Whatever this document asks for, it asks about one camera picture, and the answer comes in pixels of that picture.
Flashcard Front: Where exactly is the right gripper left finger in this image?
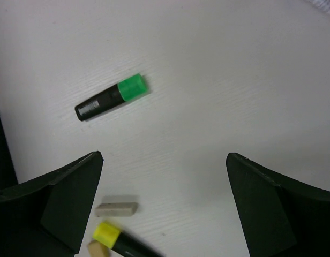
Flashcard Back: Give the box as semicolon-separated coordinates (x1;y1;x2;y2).
0;151;103;256

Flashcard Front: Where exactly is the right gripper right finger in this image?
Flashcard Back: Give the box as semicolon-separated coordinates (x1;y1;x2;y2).
226;153;330;256

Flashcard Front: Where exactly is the small tan eraser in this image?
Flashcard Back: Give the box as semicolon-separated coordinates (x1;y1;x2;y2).
87;240;110;257

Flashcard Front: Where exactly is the long beige eraser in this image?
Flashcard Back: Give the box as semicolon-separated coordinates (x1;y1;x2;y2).
94;202;138;217

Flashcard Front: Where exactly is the black two-slot container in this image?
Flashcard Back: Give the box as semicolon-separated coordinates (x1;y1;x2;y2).
0;117;18;190

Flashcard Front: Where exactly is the yellow cap highlighter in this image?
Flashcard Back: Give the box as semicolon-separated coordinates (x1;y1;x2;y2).
93;221;163;257

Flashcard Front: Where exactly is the green cap highlighter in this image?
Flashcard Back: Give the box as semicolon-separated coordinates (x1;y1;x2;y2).
74;73;148;122

